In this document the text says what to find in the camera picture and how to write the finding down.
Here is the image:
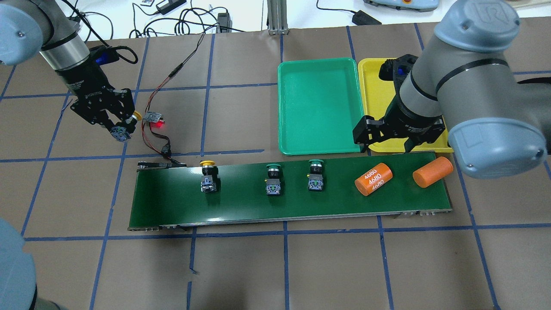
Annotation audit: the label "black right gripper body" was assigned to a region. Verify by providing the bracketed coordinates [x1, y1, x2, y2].
[352, 97, 446, 144]

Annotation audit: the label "plain orange cylinder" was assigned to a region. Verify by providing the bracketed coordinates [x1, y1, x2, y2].
[412, 157, 453, 188]

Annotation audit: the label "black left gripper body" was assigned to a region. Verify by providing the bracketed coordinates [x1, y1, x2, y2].
[56, 58, 135, 127]

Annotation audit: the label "aluminium profile post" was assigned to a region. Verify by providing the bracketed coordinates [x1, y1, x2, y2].
[267, 0, 289, 36]

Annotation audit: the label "yellow push button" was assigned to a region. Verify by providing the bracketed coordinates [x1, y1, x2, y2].
[109, 111, 143, 143]
[199, 160, 218, 193]

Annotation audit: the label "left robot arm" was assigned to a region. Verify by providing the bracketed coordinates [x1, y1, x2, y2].
[0, 0, 141, 310]

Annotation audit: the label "green conveyor belt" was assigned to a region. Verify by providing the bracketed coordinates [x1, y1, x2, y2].
[128, 152, 452, 231]

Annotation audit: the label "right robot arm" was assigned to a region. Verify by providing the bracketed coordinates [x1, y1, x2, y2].
[353, 0, 551, 179]

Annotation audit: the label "black power adapter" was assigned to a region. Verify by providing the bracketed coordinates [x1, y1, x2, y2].
[351, 10, 382, 25]

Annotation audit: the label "green push button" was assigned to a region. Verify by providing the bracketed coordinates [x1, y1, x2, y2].
[307, 159, 324, 192]
[264, 163, 283, 196]

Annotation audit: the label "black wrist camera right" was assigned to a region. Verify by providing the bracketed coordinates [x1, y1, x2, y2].
[378, 54, 418, 82]

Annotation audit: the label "yellow plastic tray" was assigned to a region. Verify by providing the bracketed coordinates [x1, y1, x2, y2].
[358, 58, 453, 153]

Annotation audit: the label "small controller board red LED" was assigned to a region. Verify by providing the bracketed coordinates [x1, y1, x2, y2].
[143, 111, 165, 128]

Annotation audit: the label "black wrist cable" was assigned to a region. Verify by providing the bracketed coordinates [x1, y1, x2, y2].
[60, 0, 139, 65]

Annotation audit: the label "green plastic tray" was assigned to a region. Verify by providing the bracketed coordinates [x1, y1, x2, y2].
[278, 58, 364, 156]

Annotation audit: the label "orange cylinder with 4680 print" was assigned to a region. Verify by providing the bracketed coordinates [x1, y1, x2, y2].
[354, 163, 393, 196]

